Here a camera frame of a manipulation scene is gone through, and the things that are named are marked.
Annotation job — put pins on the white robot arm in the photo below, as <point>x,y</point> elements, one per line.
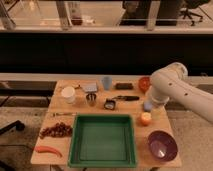
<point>169,82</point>

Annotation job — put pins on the grey folded towel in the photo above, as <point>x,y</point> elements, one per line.
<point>90,88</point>

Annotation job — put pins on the orange bowl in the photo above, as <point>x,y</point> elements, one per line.
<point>144,84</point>

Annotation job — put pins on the purple bowl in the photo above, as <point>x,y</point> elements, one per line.
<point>162,146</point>

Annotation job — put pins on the blue cup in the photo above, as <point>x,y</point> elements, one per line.
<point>106,82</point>

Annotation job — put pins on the dark brown block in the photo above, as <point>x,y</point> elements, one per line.
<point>124,86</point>

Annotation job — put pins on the metal cup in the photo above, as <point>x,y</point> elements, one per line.
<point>91,99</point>

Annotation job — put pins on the white cup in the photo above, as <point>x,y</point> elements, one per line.
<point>68,93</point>

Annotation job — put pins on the blue sponge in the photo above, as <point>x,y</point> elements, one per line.
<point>147,106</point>

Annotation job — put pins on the orange fruit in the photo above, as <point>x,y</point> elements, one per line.
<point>145,118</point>

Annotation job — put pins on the green plastic tray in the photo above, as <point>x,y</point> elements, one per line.
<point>102,141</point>

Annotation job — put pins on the metal fork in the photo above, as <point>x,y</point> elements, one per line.
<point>63,114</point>

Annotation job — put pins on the bunch of red grapes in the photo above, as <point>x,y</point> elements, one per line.
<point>57,130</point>

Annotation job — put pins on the wooden table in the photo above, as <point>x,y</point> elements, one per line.
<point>160,122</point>

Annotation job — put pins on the orange carrot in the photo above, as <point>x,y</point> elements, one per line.
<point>47,149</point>

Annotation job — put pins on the black office chair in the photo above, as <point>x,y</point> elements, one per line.
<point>192,4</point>

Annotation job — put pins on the black handled tool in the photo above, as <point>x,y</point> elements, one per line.
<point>126,98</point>

